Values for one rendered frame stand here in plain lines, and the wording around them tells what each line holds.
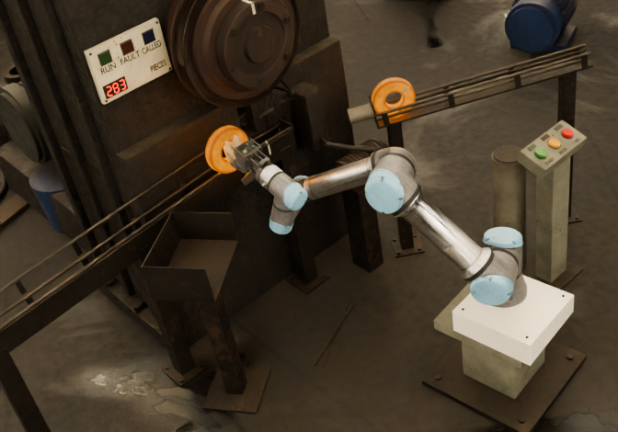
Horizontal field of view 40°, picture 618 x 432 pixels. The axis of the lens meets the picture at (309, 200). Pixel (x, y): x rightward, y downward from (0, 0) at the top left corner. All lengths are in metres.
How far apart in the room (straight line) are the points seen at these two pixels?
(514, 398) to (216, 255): 1.08
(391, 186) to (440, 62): 2.50
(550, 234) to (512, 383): 0.61
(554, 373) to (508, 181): 0.68
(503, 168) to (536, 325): 0.67
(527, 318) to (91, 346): 1.70
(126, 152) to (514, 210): 1.40
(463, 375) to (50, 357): 1.59
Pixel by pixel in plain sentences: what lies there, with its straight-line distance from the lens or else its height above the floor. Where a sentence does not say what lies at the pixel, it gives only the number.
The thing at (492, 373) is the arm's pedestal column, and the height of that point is 0.10.
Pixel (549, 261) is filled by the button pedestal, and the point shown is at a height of 0.12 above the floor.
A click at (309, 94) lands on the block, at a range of 3.03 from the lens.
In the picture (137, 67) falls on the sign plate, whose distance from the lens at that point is 2.73.
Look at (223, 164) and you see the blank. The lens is 2.75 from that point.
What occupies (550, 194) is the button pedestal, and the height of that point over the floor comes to 0.43.
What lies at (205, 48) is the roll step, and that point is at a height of 1.16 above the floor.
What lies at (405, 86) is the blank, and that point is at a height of 0.75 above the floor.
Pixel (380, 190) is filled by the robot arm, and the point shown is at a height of 0.87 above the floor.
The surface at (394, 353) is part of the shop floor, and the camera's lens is 3.10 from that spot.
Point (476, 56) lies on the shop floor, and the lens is 4.83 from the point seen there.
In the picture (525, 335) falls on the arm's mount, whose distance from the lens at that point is 2.61.
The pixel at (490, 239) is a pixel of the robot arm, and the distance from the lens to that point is 2.59.
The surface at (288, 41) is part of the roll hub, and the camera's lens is 2.78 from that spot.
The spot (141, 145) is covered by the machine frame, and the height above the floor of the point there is 0.87.
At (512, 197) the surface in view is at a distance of 3.14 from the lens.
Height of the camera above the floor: 2.28
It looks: 36 degrees down
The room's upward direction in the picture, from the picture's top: 11 degrees counter-clockwise
